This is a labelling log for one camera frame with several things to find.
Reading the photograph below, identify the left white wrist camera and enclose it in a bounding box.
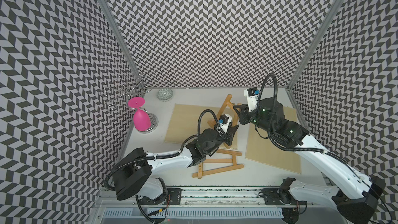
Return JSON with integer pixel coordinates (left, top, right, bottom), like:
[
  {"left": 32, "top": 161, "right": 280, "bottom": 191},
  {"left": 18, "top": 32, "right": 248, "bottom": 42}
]
[{"left": 216, "top": 114, "right": 233, "bottom": 135}]

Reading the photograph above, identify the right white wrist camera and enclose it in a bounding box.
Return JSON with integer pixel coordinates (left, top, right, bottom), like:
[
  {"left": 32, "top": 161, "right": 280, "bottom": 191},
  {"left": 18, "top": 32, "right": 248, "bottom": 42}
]
[{"left": 244, "top": 87, "right": 260, "bottom": 112}]

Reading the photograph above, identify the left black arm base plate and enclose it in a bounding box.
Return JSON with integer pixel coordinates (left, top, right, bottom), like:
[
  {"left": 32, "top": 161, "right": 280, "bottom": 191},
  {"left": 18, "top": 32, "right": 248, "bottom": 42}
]
[{"left": 139, "top": 188, "right": 182, "bottom": 205}]

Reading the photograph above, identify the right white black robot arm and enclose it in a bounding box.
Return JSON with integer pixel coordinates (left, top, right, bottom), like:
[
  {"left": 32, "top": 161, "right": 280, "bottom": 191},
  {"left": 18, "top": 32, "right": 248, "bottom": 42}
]
[{"left": 233, "top": 97, "right": 386, "bottom": 224}]

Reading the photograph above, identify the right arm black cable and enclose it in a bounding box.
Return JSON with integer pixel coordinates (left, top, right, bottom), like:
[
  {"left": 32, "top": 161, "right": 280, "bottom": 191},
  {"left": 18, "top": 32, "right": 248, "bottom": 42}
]
[{"left": 254, "top": 73, "right": 394, "bottom": 224}]

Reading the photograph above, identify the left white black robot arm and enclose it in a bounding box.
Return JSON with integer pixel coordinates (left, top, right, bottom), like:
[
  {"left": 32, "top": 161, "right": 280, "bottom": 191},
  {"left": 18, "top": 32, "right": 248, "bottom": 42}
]
[{"left": 104, "top": 125, "right": 239, "bottom": 201}]

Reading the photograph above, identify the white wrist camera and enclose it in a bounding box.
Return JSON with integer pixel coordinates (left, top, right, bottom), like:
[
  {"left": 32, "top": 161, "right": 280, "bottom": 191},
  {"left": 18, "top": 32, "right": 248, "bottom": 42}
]
[
  {"left": 244, "top": 87, "right": 260, "bottom": 112},
  {"left": 216, "top": 114, "right": 233, "bottom": 135}
]

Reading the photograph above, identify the pink plastic wine glass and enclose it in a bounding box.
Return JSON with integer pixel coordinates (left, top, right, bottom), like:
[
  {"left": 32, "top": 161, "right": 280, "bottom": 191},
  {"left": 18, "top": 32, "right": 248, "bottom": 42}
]
[{"left": 127, "top": 97, "right": 152, "bottom": 131}]

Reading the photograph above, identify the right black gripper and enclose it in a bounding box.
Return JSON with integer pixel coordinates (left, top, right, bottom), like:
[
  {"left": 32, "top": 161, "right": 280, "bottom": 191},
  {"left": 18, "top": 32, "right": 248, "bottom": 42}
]
[{"left": 233, "top": 103, "right": 275, "bottom": 134}]

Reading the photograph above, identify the round metal rack base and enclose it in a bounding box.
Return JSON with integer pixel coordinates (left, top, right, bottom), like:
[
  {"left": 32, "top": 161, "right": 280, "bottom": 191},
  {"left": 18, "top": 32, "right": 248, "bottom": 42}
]
[{"left": 141, "top": 113, "right": 159, "bottom": 133}]

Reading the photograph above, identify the metal wire glass rack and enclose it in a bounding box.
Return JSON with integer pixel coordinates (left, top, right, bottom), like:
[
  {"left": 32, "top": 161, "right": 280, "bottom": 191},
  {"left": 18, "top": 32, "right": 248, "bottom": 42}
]
[{"left": 100, "top": 74, "right": 152, "bottom": 111}]

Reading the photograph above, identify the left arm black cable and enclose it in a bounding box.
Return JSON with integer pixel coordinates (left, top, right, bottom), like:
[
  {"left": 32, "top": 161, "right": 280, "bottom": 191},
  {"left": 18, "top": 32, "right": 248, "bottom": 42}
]
[{"left": 104, "top": 108, "right": 223, "bottom": 224}]

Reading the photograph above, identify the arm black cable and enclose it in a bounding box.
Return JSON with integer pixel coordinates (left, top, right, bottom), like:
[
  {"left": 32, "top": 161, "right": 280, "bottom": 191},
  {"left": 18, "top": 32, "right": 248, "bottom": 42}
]
[
  {"left": 104, "top": 108, "right": 223, "bottom": 224},
  {"left": 254, "top": 73, "right": 394, "bottom": 224}
]

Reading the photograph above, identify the aluminium front rail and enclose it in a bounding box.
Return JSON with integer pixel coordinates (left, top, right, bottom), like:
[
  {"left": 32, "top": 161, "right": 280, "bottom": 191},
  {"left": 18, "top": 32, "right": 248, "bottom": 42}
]
[{"left": 86, "top": 186, "right": 361, "bottom": 224}]

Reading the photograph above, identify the small wooden easel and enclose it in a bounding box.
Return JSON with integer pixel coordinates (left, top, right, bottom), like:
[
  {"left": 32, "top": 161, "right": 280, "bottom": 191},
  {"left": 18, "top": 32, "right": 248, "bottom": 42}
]
[{"left": 216, "top": 94, "right": 239, "bottom": 150}]

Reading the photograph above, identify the near wooden easel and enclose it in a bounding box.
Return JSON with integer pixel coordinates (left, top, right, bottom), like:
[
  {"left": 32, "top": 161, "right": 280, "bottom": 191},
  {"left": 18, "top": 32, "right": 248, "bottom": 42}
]
[{"left": 192, "top": 149, "right": 244, "bottom": 179}]

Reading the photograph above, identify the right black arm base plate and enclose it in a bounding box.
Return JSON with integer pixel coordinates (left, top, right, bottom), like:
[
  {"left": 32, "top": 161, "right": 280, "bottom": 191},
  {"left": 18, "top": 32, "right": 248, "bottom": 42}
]
[{"left": 258, "top": 188, "right": 307, "bottom": 207}]

